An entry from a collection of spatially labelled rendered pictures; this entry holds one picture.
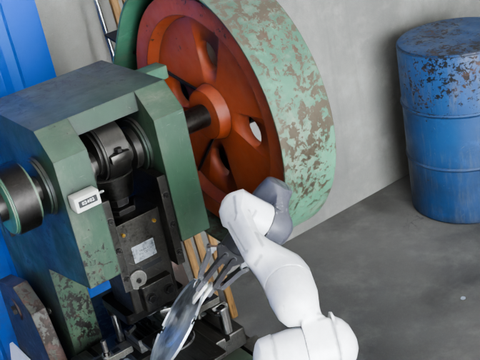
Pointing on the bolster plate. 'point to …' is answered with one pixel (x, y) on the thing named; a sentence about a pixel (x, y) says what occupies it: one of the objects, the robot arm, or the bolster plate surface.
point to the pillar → (118, 328)
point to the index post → (224, 319)
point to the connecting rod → (113, 164)
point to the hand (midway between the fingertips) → (202, 293)
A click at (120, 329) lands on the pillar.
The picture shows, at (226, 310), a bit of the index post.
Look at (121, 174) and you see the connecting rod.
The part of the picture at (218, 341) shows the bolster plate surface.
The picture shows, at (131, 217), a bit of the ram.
